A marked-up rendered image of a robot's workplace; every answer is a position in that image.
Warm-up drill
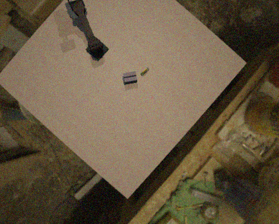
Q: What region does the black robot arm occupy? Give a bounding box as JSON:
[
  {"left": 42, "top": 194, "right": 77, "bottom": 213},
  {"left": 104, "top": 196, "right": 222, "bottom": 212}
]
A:
[{"left": 68, "top": 0, "right": 103, "bottom": 57}]

